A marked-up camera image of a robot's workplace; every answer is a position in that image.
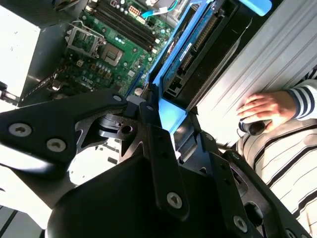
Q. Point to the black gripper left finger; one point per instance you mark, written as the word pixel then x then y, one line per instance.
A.
pixel 47 119

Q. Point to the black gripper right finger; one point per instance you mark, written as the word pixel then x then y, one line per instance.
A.
pixel 227 178

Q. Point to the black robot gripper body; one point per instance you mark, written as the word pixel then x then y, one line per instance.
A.
pixel 106 205

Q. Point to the hard disk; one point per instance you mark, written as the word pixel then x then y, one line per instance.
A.
pixel 218 44

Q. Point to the person hand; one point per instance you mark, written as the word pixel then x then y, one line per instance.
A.
pixel 270 106

